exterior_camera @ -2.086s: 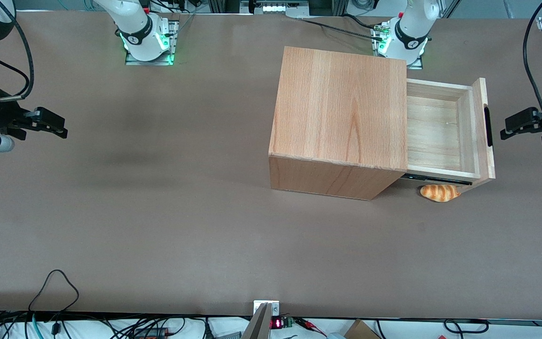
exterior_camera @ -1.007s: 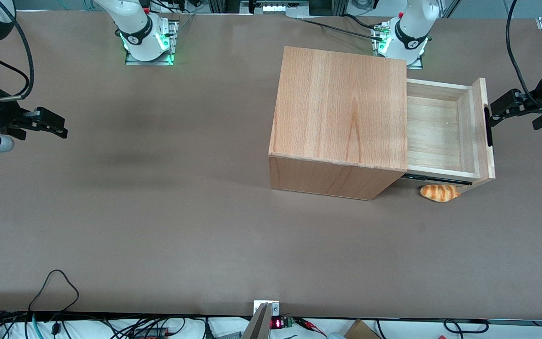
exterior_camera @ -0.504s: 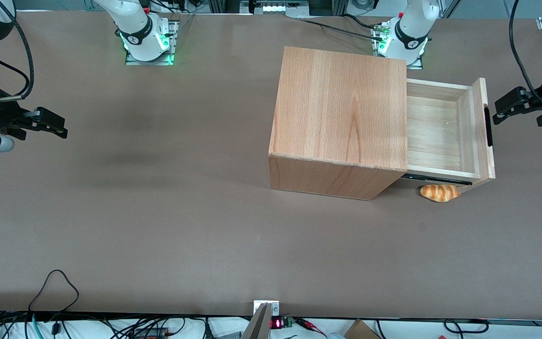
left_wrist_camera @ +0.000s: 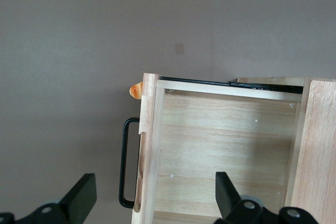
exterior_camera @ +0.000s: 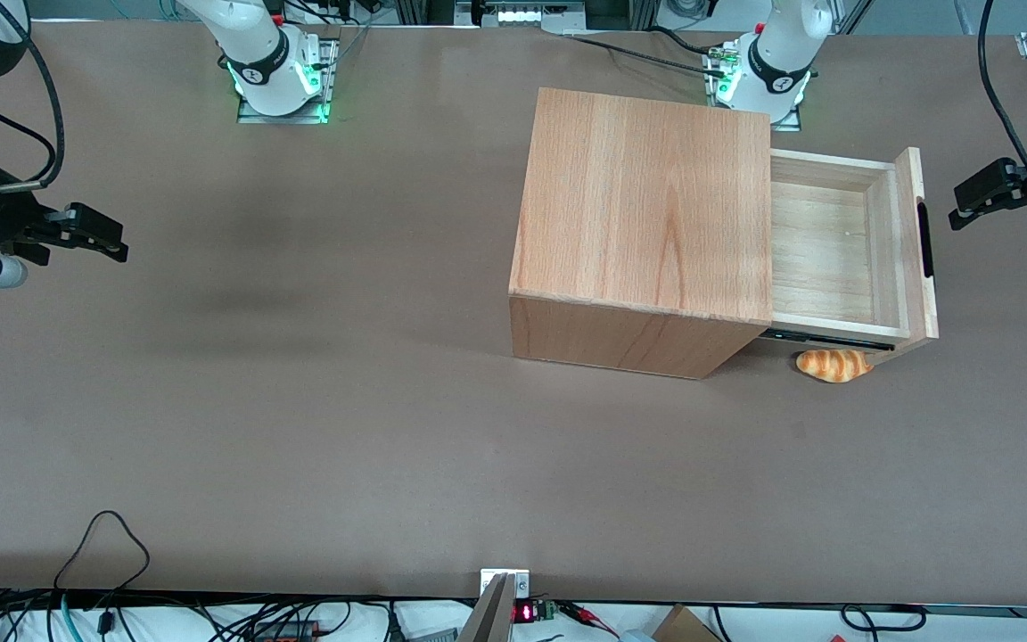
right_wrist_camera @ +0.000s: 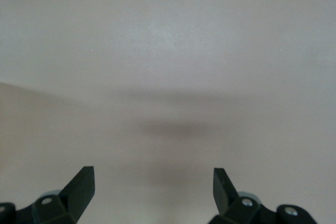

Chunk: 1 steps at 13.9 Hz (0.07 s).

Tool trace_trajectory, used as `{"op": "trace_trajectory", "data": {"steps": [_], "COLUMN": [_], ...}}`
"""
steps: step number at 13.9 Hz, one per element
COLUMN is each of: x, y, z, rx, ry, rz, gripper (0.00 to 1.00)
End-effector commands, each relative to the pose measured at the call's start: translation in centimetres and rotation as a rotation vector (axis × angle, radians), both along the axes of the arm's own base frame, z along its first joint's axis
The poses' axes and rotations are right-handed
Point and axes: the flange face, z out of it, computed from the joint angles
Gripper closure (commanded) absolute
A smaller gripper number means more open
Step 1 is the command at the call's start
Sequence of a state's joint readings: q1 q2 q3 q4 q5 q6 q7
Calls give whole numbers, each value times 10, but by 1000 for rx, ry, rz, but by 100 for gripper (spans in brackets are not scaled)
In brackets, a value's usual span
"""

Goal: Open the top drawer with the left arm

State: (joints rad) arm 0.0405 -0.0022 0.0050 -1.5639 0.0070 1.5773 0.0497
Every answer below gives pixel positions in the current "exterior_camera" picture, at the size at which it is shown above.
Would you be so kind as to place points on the light wooden drawer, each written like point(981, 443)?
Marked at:
point(821, 250)

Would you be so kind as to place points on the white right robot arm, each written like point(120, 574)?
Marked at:
point(255, 45)

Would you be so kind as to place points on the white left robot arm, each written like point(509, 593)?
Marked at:
point(781, 53)

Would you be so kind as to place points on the orange striped toy croissant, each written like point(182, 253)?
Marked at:
point(834, 366)

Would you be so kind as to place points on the light wooden cabinet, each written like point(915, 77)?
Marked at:
point(638, 196)

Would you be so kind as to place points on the orange black device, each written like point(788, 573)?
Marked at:
point(286, 631)

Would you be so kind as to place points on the white power strip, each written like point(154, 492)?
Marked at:
point(522, 13)

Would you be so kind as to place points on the brown cardboard box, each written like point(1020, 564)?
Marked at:
point(683, 629)

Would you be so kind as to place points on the tan slanted board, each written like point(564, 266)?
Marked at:
point(491, 620)

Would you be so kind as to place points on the red digit display module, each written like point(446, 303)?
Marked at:
point(524, 613)

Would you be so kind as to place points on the small metal bracket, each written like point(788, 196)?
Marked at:
point(522, 584)

